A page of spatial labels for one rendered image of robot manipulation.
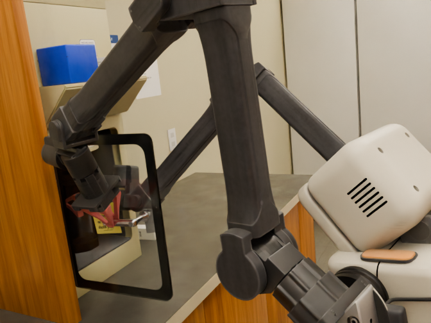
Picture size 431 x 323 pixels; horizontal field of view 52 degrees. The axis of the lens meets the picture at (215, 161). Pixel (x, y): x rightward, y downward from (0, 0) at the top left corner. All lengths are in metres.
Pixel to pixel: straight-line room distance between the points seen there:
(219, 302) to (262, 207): 0.84
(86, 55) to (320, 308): 0.82
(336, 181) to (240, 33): 0.26
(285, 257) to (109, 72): 0.40
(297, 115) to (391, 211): 0.44
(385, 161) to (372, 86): 3.25
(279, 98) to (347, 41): 2.90
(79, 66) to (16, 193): 0.34
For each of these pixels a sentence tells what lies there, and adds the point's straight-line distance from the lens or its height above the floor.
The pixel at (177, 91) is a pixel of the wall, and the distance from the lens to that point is 2.46.
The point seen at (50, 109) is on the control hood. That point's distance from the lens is 1.13.
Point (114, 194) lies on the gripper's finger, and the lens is 0.98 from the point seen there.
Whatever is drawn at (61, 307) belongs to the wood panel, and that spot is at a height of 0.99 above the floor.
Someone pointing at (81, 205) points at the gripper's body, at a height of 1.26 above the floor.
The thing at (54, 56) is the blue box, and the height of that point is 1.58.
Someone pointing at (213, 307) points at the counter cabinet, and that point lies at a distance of 1.39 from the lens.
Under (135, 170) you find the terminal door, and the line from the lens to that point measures 1.01.
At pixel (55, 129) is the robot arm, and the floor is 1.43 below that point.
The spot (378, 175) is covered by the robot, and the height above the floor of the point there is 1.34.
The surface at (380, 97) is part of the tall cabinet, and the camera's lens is 3.91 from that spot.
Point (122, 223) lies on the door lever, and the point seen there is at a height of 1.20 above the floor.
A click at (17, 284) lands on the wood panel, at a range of 1.28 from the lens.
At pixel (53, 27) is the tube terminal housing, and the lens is 1.24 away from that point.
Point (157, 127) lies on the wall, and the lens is 2.29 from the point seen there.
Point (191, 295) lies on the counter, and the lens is 1.21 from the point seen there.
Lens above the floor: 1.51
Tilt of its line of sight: 12 degrees down
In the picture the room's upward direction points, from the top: 6 degrees counter-clockwise
